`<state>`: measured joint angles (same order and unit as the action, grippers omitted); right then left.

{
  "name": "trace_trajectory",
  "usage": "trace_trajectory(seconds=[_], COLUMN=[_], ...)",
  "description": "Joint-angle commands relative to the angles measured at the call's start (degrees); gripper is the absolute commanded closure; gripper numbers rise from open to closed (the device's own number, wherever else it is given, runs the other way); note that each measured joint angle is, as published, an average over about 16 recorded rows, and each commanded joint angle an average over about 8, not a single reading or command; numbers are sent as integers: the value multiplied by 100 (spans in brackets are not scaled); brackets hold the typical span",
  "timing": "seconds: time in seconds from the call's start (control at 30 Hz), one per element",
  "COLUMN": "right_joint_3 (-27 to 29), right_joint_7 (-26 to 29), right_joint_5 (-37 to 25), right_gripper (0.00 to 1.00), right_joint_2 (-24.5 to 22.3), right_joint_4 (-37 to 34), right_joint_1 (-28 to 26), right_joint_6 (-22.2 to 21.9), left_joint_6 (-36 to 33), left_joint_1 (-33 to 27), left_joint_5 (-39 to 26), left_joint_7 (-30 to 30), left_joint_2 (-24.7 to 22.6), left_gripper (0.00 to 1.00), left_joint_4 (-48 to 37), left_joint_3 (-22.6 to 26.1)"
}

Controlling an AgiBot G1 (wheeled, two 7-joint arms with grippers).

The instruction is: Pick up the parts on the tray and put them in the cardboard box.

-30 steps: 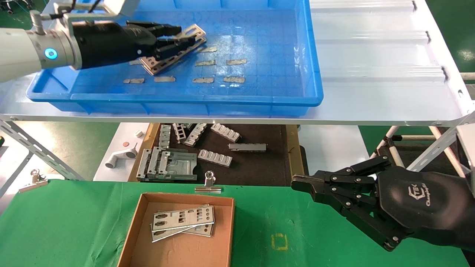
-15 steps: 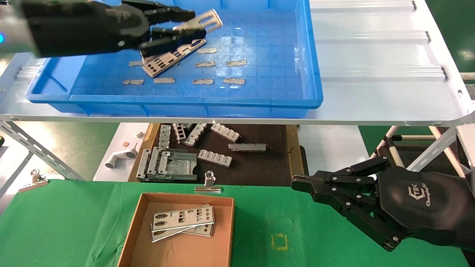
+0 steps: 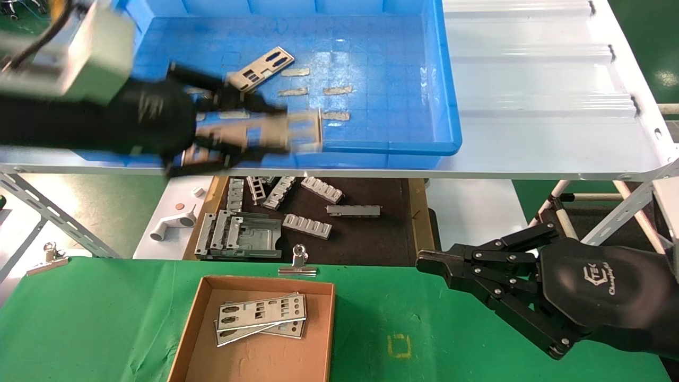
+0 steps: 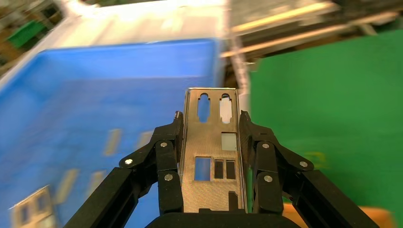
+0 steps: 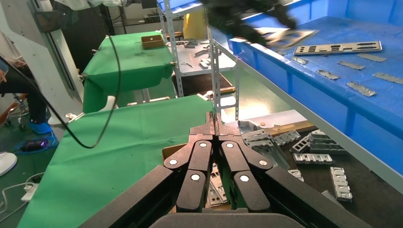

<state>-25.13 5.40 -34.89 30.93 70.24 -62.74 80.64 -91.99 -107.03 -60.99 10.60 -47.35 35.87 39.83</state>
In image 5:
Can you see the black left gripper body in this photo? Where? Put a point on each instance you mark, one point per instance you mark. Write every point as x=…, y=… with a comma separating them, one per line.
x=233, y=12

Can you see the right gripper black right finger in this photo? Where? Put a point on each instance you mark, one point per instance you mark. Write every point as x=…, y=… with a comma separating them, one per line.
x=234, y=157

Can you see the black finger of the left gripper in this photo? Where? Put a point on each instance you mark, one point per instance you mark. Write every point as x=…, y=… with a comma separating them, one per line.
x=283, y=17
x=250, y=34

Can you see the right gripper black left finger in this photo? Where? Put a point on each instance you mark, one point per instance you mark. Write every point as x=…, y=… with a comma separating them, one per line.
x=198, y=157

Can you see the silver IO shield plate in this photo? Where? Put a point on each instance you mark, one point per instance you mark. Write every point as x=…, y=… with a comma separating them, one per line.
x=338, y=48
x=292, y=37
x=215, y=192

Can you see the small brown cardboard box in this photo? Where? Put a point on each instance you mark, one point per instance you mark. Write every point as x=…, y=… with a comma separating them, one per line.
x=153, y=41

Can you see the blue plastic tray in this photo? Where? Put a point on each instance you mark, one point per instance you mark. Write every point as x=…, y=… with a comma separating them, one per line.
x=330, y=94

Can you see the wood-framed black mat tray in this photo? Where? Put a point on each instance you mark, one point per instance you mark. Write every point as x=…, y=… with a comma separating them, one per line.
x=371, y=188

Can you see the grey pipe fitting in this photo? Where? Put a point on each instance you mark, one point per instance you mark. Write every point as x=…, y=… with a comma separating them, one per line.
x=248, y=125

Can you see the yellow hanging sheet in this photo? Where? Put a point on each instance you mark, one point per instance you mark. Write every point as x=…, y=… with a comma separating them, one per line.
x=194, y=23

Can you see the small grey metal part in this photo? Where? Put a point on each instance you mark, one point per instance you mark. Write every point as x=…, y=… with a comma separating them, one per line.
x=204, y=63
x=190, y=45

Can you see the dark blue plastic bin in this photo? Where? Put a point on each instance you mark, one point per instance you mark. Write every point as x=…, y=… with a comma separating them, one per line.
x=179, y=4

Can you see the slotted grey metal part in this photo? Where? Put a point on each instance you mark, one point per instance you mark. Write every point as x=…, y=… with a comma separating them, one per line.
x=341, y=184
x=287, y=137
x=312, y=158
x=300, y=144
x=324, y=143
x=296, y=174

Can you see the white perforated rack leg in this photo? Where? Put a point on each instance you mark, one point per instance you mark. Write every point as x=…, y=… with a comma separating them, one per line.
x=215, y=78

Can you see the large green table cloth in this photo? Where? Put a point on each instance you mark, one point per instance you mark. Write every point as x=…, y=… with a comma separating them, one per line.
x=126, y=151

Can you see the white metal rack shelf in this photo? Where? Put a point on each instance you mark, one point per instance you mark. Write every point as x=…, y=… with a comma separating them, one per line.
x=314, y=116

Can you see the small green table cloth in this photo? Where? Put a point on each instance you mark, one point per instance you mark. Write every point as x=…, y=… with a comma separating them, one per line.
x=132, y=63

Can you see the blue shoe cover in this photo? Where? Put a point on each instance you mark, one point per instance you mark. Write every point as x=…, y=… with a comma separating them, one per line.
x=39, y=127

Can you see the white robot body panel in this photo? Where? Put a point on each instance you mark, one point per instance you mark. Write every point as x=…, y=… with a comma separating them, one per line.
x=64, y=63

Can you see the black device with purple light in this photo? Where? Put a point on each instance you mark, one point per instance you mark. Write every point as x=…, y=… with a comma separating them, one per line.
x=34, y=144

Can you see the white power strip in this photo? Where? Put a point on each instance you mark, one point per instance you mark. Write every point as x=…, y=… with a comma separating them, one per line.
x=30, y=192

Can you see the white round floor base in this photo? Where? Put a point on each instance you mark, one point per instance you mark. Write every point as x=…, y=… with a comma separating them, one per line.
x=6, y=162

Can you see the seated person in black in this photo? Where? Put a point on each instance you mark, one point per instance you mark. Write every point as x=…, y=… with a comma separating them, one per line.
x=19, y=85

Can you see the large grey metal bracket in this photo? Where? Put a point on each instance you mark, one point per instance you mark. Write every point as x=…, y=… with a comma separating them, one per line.
x=266, y=146

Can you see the white perforated rack post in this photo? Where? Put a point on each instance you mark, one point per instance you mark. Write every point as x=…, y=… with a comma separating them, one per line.
x=172, y=47

